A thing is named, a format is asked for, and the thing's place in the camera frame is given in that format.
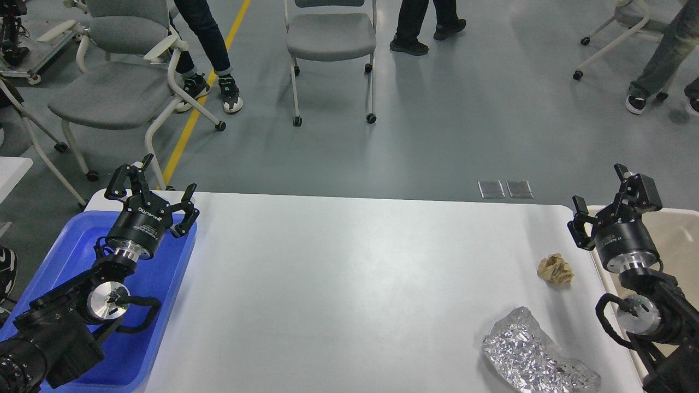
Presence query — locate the person in black trousers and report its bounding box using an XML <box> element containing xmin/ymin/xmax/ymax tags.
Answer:
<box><xmin>389</xmin><ymin>1</ymin><xmax>467</xmax><ymax>56</ymax></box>

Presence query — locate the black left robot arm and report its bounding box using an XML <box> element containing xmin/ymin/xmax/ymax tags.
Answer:
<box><xmin>2</xmin><ymin>154</ymin><xmax>200</xmax><ymax>392</ymax></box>

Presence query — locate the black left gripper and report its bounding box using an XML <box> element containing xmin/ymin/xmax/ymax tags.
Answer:
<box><xmin>104</xmin><ymin>153</ymin><xmax>200</xmax><ymax>259</ymax></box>

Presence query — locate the silver foil bag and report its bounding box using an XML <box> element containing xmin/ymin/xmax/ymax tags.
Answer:
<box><xmin>482</xmin><ymin>307</ymin><xmax>601</xmax><ymax>392</ymax></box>

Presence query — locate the right metal floor plate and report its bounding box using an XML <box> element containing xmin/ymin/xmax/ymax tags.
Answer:
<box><xmin>505</xmin><ymin>181</ymin><xmax>535</xmax><ymax>199</ymax></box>

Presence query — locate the grey armless chair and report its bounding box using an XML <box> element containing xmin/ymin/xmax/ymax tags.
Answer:
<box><xmin>283</xmin><ymin>1</ymin><xmax>377</xmax><ymax>127</ymax></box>

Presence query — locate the wheeled equipment cart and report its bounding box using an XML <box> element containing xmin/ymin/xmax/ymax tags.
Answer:
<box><xmin>1</xmin><ymin>1</ymin><xmax>85</xmax><ymax>85</ymax></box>

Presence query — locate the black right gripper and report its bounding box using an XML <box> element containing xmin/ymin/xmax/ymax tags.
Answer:
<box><xmin>567</xmin><ymin>163</ymin><xmax>662</xmax><ymax>273</ymax></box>

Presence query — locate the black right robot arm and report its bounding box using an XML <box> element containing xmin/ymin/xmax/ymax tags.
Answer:
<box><xmin>567</xmin><ymin>164</ymin><xmax>698</xmax><ymax>392</ymax></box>

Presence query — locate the person in dark jeans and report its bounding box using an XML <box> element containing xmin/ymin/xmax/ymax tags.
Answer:
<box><xmin>174</xmin><ymin>1</ymin><xmax>243</xmax><ymax>114</ymax></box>

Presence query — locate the black white shoe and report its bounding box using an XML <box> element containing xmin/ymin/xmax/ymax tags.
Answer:
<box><xmin>1</xmin><ymin>246</ymin><xmax>17</xmax><ymax>302</ymax></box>

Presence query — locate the white side table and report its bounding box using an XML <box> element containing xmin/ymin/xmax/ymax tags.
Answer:
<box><xmin>0</xmin><ymin>156</ymin><xmax>33</xmax><ymax>203</ymax></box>

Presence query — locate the crumpled brown paper ball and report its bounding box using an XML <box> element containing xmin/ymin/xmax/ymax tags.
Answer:
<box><xmin>537</xmin><ymin>253</ymin><xmax>574</xmax><ymax>284</ymax></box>

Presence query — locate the blue plastic tray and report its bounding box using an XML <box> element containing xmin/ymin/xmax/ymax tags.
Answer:
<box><xmin>2</xmin><ymin>211</ymin><xmax>197</xmax><ymax>392</ymax></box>

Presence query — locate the grey chair at left edge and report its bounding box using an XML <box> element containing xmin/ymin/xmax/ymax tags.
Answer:
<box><xmin>1</xmin><ymin>77</ymin><xmax>87</xmax><ymax>211</ymax></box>

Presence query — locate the left metal floor plate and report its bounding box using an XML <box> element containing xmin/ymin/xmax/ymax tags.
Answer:
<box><xmin>478</xmin><ymin>181</ymin><xmax>505</xmax><ymax>199</ymax></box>

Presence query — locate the grey chair with armrests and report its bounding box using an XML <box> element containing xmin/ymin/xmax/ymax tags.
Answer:
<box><xmin>38</xmin><ymin>1</ymin><xmax>226</xmax><ymax>181</ymax></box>

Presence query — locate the person at far right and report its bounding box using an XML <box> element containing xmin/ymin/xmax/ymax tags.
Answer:
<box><xmin>626</xmin><ymin>1</ymin><xmax>698</xmax><ymax>115</ymax></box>

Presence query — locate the grey chair far right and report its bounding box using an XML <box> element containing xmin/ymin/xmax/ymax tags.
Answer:
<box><xmin>573</xmin><ymin>0</ymin><xmax>690</xmax><ymax>102</ymax></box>

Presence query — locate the metal floor plate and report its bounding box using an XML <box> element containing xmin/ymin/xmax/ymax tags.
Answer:
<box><xmin>505</xmin><ymin>181</ymin><xmax>535</xmax><ymax>199</ymax></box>
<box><xmin>478</xmin><ymin>181</ymin><xmax>505</xmax><ymax>199</ymax></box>

